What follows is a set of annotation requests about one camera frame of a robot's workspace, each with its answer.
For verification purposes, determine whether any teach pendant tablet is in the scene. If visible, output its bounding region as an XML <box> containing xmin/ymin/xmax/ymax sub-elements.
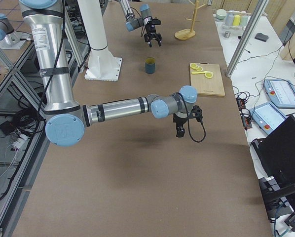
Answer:
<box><xmin>264</xmin><ymin>79</ymin><xmax>295</xmax><ymax>109</ymax></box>
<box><xmin>250</xmin><ymin>102</ymin><xmax>287</xmax><ymax>135</ymax></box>

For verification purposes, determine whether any grey cup on tray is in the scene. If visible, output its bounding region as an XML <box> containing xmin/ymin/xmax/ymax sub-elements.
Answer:
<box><xmin>225</xmin><ymin>12</ymin><xmax>234</xmax><ymax>26</ymax></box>

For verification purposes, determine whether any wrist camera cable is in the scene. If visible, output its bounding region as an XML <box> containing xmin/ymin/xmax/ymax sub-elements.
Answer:
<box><xmin>185</xmin><ymin>116</ymin><xmax>207</xmax><ymax>143</ymax></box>

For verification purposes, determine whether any yellow cup on tray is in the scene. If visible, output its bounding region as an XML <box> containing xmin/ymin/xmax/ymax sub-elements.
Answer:
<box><xmin>232</xmin><ymin>14</ymin><xmax>241</xmax><ymax>26</ymax></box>

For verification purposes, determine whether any far teach pendant tablet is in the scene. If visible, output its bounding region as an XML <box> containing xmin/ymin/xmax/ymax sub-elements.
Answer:
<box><xmin>264</xmin><ymin>79</ymin><xmax>295</xmax><ymax>109</ymax></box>

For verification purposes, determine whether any pale green bowl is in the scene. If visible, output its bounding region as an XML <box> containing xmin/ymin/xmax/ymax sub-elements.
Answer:
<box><xmin>216</xmin><ymin>9</ymin><xmax>227</xmax><ymax>20</ymax></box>

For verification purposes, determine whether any dark teal cup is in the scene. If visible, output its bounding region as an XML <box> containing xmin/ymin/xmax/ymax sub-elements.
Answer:
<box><xmin>145</xmin><ymin>57</ymin><xmax>155</xmax><ymax>74</ymax></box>

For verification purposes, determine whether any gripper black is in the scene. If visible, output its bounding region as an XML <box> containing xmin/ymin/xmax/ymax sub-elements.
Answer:
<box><xmin>173</xmin><ymin>114</ymin><xmax>187</xmax><ymax>138</ymax></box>
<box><xmin>144</xmin><ymin>21</ymin><xmax>162</xmax><ymax>47</ymax></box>

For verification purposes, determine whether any white pillar with base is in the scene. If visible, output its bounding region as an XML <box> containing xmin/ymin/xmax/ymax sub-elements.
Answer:
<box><xmin>78</xmin><ymin>0</ymin><xmax>122</xmax><ymax>81</ymax></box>

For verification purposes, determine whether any aluminium frame post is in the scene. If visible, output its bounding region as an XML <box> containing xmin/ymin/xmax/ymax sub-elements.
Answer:
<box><xmin>225</xmin><ymin>0</ymin><xmax>269</xmax><ymax>78</ymax></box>

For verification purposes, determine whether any wooden cup rack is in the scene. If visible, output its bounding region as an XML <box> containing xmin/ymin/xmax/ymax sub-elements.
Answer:
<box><xmin>174</xmin><ymin>0</ymin><xmax>205</xmax><ymax>41</ymax></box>

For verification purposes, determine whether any black monitor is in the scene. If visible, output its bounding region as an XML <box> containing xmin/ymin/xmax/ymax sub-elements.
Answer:
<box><xmin>254</xmin><ymin>116</ymin><xmax>295</xmax><ymax>212</ymax></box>

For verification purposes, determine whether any yellow lemon slice toy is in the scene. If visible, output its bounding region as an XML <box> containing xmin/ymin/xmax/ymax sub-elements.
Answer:
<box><xmin>204</xmin><ymin>71</ymin><xmax>214</xmax><ymax>79</ymax></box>

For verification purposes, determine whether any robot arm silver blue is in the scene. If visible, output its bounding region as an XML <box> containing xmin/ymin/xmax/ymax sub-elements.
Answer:
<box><xmin>19</xmin><ymin>0</ymin><xmax>202</xmax><ymax>147</ymax></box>
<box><xmin>118</xmin><ymin>0</ymin><xmax>162</xmax><ymax>47</ymax></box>

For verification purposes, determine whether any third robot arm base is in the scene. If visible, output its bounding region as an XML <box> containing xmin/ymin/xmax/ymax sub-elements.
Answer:
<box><xmin>0</xmin><ymin>13</ymin><xmax>26</xmax><ymax>50</ymax></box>

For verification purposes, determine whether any small metal cup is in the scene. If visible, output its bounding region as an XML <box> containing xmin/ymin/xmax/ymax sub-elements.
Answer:
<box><xmin>223</xmin><ymin>31</ymin><xmax>231</xmax><ymax>39</ymax></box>

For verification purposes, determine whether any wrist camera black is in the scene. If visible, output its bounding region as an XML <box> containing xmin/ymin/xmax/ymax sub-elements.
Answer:
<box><xmin>189</xmin><ymin>105</ymin><xmax>203</xmax><ymax>122</ymax></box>
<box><xmin>151</xmin><ymin>18</ymin><xmax>161</xmax><ymax>25</ymax></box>

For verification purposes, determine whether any near teach pendant tablet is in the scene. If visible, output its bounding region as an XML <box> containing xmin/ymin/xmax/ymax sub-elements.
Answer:
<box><xmin>250</xmin><ymin>102</ymin><xmax>287</xmax><ymax>135</ymax></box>

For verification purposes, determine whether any wooden cutting board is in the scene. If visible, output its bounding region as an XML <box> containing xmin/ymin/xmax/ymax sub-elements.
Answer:
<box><xmin>189</xmin><ymin>63</ymin><xmax>225</xmax><ymax>96</ymax></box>

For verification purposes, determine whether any black square pad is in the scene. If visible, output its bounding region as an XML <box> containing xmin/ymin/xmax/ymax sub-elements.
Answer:
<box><xmin>255</xmin><ymin>33</ymin><xmax>269</xmax><ymax>42</ymax></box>

